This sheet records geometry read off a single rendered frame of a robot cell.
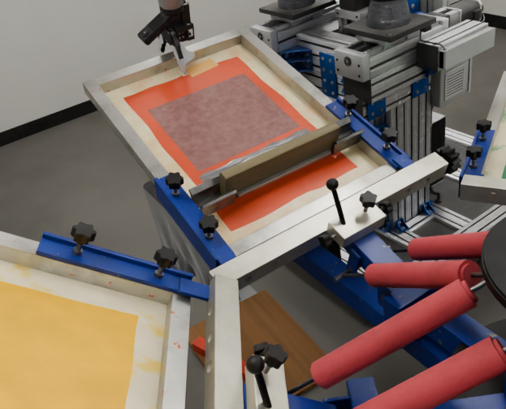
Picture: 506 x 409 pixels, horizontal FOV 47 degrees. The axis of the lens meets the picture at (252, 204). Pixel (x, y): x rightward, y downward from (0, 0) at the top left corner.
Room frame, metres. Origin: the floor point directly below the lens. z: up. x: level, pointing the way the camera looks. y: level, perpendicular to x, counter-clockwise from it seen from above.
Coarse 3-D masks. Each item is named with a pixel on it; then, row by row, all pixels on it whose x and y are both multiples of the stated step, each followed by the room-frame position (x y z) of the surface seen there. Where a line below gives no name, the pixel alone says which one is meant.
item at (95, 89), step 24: (192, 48) 1.84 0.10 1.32; (216, 48) 1.87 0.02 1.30; (264, 48) 1.83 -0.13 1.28; (120, 72) 1.73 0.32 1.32; (144, 72) 1.75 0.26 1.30; (288, 72) 1.70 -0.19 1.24; (96, 96) 1.63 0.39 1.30; (312, 96) 1.59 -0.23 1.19; (120, 120) 1.52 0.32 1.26; (336, 120) 1.49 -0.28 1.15; (144, 144) 1.42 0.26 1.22; (360, 144) 1.40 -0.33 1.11; (144, 168) 1.36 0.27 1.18; (384, 168) 1.29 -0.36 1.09; (288, 216) 1.15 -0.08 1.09; (312, 216) 1.15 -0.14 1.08; (240, 240) 1.09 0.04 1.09; (264, 240) 1.08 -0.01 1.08
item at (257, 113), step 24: (216, 72) 1.77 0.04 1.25; (240, 72) 1.76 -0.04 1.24; (216, 96) 1.66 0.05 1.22; (240, 96) 1.65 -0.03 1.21; (264, 96) 1.65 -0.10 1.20; (240, 120) 1.54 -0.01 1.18; (264, 120) 1.54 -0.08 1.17; (288, 120) 1.53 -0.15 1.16; (264, 144) 1.44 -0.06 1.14; (312, 168) 1.34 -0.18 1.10; (336, 168) 1.34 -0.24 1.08
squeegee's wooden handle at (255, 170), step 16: (320, 128) 1.35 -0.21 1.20; (336, 128) 1.35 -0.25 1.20; (288, 144) 1.30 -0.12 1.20; (304, 144) 1.30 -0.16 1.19; (320, 144) 1.34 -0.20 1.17; (256, 160) 1.25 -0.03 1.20; (272, 160) 1.26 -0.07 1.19; (288, 160) 1.29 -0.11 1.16; (304, 160) 1.32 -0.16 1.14; (224, 176) 1.21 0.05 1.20; (240, 176) 1.22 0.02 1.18; (256, 176) 1.25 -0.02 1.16; (224, 192) 1.22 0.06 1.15
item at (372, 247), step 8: (360, 240) 1.02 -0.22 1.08; (368, 240) 1.01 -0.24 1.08; (376, 240) 1.01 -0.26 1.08; (344, 248) 1.04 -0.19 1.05; (360, 248) 0.99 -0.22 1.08; (368, 248) 0.99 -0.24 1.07; (376, 248) 0.99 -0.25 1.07; (384, 248) 0.99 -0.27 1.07; (368, 256) 0.97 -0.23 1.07; (376, 256) 0.97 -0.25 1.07; (384, 256) 0.97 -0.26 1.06; (392, 256) 0.97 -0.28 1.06; (360, 264) 0.99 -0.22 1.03; (368, 264) 0.97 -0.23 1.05
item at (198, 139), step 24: (144, 96) 1.67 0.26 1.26; (168, 96) 1.67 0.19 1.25; (192, 96) 1.66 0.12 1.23; (144, 120) 1.56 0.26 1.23; (168, 120) 1.56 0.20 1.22; (192, 120) 1.55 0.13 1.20; (216, 120) 1.55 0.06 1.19; (168, 144) 1.46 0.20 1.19; (192, 144) 1.45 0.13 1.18; (216, 144) 1.45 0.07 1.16; (240, 144) 1.44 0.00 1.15; (192, 168) 1.37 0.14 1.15; (216, 168) 1.36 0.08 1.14; (264, 192) 1.27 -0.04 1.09; (288, 192) 1.26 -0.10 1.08; (240, 216) 1.20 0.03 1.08; (264, 216) 1.19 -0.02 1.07
